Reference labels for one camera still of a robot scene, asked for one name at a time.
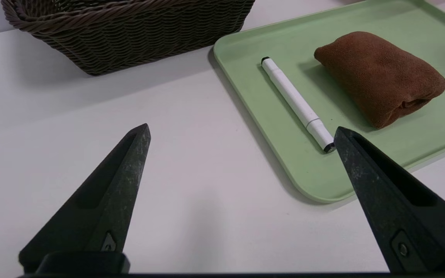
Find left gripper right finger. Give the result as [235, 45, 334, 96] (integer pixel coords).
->
[334, 126, 445, 273]

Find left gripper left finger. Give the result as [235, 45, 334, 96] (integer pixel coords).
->
[19, 124, 151, 273]

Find brown towel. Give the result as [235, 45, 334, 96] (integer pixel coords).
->
[314, 31, 445, 129]

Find white marker pen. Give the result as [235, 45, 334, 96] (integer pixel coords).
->
[261, 57, 336, 154]

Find dark brown wicker basket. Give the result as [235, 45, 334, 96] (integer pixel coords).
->
[1, 0, 256, 76]

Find light green plastic tray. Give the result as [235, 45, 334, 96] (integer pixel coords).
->
[213, 0, 445, 204]

